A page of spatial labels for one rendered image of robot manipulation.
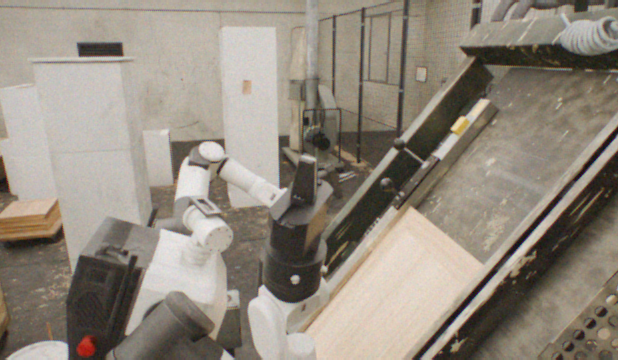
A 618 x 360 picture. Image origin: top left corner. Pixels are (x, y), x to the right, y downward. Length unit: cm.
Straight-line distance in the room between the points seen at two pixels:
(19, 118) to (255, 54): 258
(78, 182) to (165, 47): 598
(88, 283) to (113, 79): 260
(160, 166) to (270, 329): 563
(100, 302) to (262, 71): 417
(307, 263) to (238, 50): 436
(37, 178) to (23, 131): 52
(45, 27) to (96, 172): 629
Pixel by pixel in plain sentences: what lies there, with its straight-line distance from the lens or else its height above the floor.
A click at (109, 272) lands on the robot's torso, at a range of 89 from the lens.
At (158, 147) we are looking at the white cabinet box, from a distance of 614.
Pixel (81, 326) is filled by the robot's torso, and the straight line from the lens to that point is 96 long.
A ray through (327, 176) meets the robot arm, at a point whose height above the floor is 140.
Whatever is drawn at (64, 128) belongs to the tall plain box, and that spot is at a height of 127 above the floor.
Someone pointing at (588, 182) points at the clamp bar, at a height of 155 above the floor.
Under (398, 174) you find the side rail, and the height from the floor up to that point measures 136.
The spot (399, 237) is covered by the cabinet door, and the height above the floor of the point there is 126.
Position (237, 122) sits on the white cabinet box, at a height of 103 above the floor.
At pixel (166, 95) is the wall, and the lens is 927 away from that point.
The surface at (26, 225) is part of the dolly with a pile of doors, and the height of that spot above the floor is 20.
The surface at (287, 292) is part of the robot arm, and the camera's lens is 60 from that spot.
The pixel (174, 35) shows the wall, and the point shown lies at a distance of 923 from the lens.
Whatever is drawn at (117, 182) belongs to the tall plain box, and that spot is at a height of 84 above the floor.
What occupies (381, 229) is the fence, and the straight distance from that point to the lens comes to 131.
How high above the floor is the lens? 177
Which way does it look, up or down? 18 degrees down
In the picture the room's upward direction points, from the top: straight up
